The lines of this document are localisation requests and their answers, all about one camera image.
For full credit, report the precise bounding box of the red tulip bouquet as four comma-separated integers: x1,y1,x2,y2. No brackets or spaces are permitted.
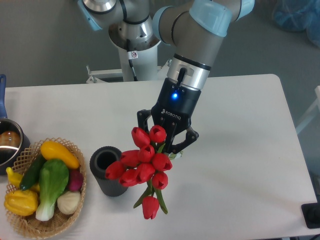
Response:
105,125,182,220

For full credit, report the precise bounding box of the yellow bell pepper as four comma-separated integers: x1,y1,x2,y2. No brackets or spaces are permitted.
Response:
4,190,39,217

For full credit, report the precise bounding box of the blue handled saucepan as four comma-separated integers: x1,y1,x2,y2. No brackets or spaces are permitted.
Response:
0,74,30,176

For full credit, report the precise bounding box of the woven wicker basket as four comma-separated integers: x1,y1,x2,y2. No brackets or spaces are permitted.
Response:
5,137,87,239

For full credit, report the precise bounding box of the green bok choy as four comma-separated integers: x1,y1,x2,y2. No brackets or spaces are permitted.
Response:
35,159,69,222

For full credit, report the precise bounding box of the yellow squash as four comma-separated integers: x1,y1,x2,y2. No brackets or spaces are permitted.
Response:
40,141,80,170

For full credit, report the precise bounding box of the white frame at right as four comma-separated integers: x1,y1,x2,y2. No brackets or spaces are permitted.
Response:
295,85,320,135

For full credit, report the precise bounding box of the dark grey ribbed vase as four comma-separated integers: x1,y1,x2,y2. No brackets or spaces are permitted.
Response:
89,146,128,197

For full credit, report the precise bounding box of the black device at edge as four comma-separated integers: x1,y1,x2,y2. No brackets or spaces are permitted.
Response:
301,202,320,229

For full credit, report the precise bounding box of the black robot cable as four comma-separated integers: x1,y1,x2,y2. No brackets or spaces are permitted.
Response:
126,38,139,82

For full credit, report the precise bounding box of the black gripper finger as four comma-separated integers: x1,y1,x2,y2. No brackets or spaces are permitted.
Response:
167,126,199,154
137,109,153,133

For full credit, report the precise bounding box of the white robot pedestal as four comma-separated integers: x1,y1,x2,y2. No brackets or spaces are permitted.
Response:
85,17,173,84

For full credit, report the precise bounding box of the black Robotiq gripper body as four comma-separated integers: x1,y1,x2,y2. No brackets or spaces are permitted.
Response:
151,78,201,148

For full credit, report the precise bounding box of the green cucumber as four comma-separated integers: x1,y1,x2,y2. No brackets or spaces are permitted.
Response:
19,154,47,191

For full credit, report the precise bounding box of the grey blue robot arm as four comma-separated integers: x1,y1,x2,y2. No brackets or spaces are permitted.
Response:
77,0,255,154

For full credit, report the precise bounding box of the blue plastic bag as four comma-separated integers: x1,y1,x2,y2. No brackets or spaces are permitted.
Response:
271,0,320,47

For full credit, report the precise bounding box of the small yellow gourd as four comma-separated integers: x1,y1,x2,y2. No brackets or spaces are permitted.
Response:
6,167,40,193

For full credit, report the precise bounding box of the red radish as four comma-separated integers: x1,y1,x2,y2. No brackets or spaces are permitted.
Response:
67,169,84,192

